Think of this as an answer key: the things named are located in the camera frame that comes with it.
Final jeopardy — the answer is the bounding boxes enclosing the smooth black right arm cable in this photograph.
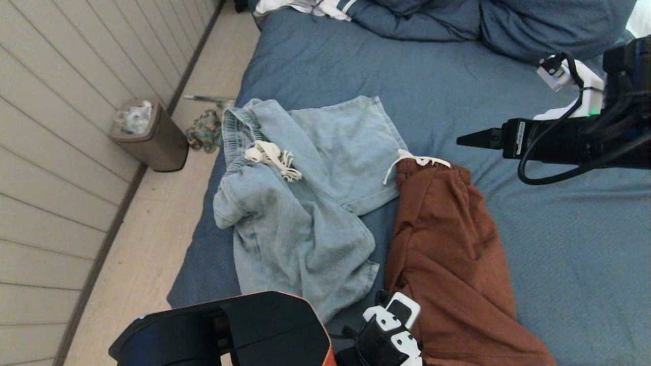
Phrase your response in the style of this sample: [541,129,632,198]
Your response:
[518,52,651,186]

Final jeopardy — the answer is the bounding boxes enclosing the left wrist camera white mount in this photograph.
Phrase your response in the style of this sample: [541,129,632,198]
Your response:
[362,292,424,366]

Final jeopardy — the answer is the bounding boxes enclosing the multicoloured rag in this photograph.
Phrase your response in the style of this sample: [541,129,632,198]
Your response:
[185,109,223,154]

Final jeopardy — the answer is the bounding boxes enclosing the crumpled blue duvet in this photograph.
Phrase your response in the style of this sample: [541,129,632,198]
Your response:
[348,0,636,64]

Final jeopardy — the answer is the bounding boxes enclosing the clear plastic bin bag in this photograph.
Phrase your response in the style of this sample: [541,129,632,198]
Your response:
[114,100,153,134]

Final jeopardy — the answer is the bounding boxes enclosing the white striped garment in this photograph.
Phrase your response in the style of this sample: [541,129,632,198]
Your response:
[253,0,359,22]

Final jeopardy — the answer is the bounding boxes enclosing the blue bed cover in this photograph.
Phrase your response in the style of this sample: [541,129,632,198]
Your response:
[168,0,651,366]

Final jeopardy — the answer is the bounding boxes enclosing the rust brown shorts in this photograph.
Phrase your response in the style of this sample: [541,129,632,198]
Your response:
[382,150,557,366]

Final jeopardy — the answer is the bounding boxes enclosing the light blue denim shorts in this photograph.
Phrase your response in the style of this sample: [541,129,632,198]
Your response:
[213,96,407,324]

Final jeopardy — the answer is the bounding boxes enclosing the white pillow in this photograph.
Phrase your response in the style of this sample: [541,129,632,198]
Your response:
[627,0,651,39]

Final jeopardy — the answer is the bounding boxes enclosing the thin silver metal rod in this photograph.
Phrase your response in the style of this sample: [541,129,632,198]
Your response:
[183,95,235,106]

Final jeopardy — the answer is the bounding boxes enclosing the brown trash bin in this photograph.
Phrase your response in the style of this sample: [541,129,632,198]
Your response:
[109,100,189,172]

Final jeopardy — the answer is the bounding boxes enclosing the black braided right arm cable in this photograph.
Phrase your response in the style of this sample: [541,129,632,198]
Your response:
[590,71,636,145]

